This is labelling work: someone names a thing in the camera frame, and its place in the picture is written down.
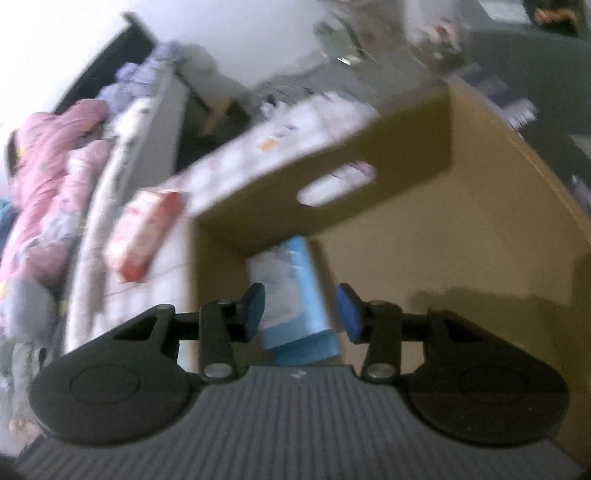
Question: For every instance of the checked printed bed sheet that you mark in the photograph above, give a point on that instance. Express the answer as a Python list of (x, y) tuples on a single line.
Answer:
[(286, 129)]

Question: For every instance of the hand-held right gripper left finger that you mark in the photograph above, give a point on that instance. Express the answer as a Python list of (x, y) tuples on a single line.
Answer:
[(251, 313)]

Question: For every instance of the brown cardboard piece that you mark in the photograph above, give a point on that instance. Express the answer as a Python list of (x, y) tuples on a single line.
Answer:
[(221, 115)]

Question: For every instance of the black bed headboard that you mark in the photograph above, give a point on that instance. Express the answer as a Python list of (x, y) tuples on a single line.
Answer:
[(106, 50)]

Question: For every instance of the white rolled fringed quilt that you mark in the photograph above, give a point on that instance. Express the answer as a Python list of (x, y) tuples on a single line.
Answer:
[(106, 194)]

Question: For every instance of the red tissue pack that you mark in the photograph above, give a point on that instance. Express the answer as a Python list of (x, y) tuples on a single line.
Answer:
[(143, 235)]

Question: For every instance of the light blue tissue pack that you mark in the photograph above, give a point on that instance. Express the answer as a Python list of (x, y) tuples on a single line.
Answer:
[(295, 300)]

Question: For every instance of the purple bedding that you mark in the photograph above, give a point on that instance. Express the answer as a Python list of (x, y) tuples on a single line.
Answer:
[(134, 78)]

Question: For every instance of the large brown cardboard box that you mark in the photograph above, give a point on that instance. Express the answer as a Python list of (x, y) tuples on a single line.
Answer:
[(485, 207)]

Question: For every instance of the grey soft cloth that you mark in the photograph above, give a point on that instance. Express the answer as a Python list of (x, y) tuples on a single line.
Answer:
[(27, 314)]

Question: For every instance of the teal blue cloth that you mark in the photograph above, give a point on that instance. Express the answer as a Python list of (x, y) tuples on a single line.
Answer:
[(4, 212)]

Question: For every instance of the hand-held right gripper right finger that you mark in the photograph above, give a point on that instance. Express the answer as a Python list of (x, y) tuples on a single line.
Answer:
[(349, 314)]

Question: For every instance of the grey bed base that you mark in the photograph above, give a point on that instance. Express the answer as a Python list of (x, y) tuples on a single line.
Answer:
[(171, 120)]

